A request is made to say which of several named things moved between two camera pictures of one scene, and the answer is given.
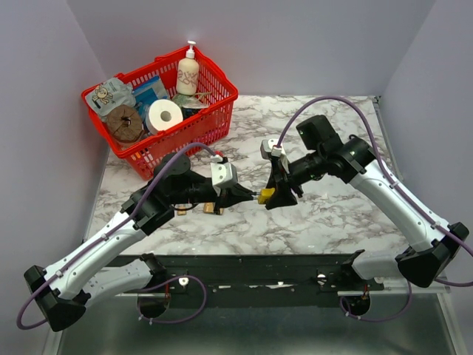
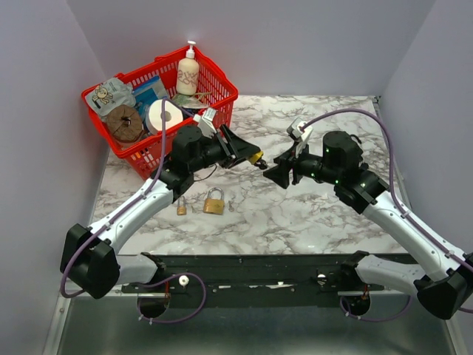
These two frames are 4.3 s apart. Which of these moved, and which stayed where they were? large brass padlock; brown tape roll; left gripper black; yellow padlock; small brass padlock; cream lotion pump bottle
Moved: yellow padlock; left gripper black
Stayed: small brass padlock; brown tape roll; cream lotion pump bottle; large brass padlock
